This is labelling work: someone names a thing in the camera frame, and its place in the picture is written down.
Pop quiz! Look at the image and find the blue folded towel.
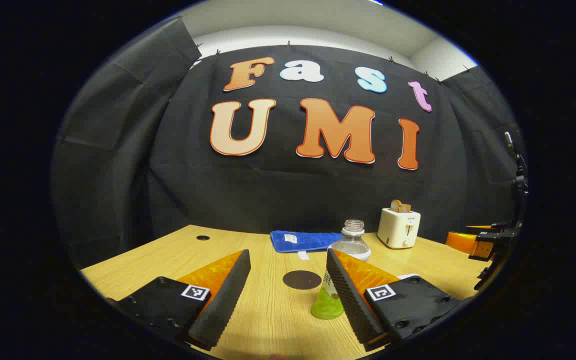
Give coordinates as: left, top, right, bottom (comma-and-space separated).
270, 230, 344, 254

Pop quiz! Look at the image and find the dark brown round coaster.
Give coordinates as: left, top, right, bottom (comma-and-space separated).
282, 270, 323, 291

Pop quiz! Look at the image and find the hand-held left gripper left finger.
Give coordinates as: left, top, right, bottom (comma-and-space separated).
105, 249, 252, 352

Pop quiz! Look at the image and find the white toaster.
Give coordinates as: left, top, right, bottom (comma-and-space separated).
377, 207, 422, 250

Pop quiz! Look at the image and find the clear water bottle green label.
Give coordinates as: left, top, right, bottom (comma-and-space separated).
311, 219, 372, 320

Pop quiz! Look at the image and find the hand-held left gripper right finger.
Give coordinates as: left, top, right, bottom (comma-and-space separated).
326, 247, 464, 352

